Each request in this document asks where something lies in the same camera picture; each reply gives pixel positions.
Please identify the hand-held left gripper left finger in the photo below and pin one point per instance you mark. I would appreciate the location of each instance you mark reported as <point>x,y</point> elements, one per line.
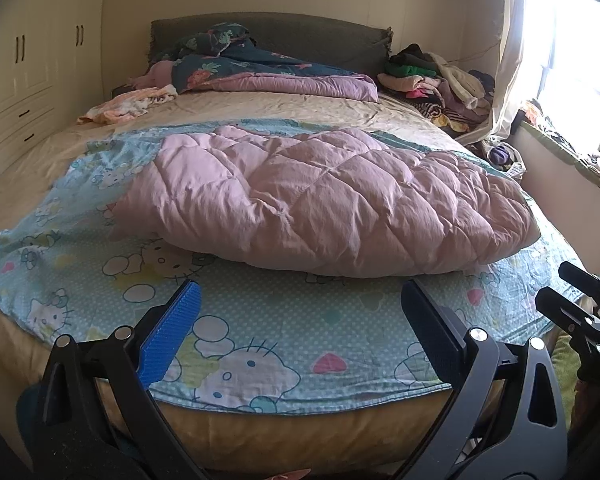
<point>172,330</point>

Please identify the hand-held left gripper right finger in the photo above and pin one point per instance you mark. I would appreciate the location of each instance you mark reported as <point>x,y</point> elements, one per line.
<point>430,330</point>

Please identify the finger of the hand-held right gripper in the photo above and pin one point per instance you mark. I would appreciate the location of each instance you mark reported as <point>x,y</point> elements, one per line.
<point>570,315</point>
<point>587,282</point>

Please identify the pink quilted jacket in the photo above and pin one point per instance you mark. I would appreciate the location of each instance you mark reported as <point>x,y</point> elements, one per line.
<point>330,200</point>

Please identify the bag of clothes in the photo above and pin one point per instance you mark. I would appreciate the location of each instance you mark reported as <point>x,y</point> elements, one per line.
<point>502,155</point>

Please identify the pile of clothes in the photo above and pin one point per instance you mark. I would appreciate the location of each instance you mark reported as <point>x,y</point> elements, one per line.
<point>430,80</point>

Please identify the green fleece blanket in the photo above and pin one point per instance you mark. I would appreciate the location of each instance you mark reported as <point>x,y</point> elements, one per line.
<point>565,375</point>

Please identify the blue cartoon printed sheet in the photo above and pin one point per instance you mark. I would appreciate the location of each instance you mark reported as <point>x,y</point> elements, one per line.
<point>105,270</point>

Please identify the green window ledge cover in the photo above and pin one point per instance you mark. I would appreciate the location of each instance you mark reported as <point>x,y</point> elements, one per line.
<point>555,147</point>

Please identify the window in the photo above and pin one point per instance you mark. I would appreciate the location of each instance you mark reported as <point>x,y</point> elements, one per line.
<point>580,60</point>

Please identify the peach patterned cloth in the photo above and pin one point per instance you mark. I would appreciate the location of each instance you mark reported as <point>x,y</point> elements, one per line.
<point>125,102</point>

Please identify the cream curtain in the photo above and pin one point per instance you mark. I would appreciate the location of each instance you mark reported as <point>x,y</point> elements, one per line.
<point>512,50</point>

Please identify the bed with beige sheet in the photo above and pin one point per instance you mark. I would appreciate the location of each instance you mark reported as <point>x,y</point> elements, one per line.
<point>280,105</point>

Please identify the pink pillow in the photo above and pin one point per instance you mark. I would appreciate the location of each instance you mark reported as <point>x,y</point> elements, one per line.
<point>157,74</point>

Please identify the dark floral quilt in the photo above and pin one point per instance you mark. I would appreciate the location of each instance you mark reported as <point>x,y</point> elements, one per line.
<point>220,67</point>

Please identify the cream wardrobe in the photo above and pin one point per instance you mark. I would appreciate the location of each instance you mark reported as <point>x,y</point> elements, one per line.
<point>25,60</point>

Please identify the grey fabric headboard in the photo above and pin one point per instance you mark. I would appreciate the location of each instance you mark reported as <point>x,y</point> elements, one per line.
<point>305,35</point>

